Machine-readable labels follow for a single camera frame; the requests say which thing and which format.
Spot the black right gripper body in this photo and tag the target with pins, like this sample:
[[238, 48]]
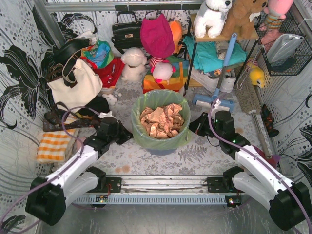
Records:
[[202, 124]]

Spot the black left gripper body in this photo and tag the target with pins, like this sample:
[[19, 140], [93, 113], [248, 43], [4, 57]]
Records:
[[121, 133]]

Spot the green trash bag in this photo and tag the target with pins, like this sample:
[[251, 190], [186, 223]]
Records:
[[154, 99]]

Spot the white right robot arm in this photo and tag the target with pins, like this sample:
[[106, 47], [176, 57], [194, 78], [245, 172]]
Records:
[[288, 202]]

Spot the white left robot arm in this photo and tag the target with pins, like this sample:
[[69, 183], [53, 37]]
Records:
[[51, 195]]

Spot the blue trash bin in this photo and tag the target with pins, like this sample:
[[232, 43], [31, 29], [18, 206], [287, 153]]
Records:
[[161, 152]]

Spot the cream canvas tote bag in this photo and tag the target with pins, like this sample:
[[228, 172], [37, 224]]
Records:
[[88, 86]]

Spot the rainbow striped bag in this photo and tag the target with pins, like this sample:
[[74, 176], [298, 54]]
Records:
[[177, 80]]

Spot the magenta cloth bag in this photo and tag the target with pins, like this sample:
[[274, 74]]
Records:
[[156, 37]]

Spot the crumpled brown paper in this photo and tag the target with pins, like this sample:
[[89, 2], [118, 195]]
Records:
[[163, 122]]

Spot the pink case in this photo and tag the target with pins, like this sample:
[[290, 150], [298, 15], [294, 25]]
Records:
[[77, 145]]

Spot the red cloth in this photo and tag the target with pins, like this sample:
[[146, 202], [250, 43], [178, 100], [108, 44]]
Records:
[[111, 73]]

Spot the beige chenille mop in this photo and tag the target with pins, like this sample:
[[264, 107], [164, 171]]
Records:
[[249, 103]]

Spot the orange checked towel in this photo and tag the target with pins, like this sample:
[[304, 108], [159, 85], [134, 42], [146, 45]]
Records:
[[55, 147]]

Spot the black orange butterfly toy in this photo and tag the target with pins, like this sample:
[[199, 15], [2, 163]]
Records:
[[268, 121]]

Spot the white pink plush doll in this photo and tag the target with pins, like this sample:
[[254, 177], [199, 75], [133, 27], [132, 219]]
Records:
[[161, 69]]

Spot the teal folded cloth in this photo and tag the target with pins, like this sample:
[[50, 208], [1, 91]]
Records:
[[206, 58]]

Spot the white lamb plush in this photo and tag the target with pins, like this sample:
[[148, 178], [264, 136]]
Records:
[[134, 61]]

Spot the purple orange sock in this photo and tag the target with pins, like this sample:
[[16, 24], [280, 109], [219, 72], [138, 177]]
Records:
[[273, 160]]

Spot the colourful scarf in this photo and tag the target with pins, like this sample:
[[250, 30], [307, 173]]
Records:
[[98, 56]]

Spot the yellow duck plush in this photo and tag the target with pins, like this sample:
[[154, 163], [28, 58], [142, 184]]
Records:
[[256, 74]]

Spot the black hat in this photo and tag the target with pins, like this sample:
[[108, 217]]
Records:
[[62, 54]]

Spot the black leather handbag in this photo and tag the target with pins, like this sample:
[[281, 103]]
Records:
[[126, 35]]

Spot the orange plush toy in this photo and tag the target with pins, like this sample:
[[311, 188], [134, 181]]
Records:
[[176, 30]]

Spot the white dog plush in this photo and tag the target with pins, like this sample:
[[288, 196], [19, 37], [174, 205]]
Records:
[[211, 17]]

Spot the brown bear plush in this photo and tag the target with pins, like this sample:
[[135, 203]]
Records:
[[240, 18]]

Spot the silver foil pouch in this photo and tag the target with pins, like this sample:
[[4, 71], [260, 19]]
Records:
[[283, 47]]

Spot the pink plush toy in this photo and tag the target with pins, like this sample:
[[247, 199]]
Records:
[[276, 13]]

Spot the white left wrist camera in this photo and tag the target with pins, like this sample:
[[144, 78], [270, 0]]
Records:
[[104, 115]]

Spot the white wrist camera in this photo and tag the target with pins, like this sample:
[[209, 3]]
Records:
[[217, 106], [104, 115]]

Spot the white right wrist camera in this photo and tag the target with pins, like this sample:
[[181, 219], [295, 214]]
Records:
[[217, 106]]

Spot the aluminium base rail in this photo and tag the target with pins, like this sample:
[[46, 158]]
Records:
[[163, 190]]

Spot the black wire basket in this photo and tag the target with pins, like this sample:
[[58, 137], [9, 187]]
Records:
[[293, 65]]

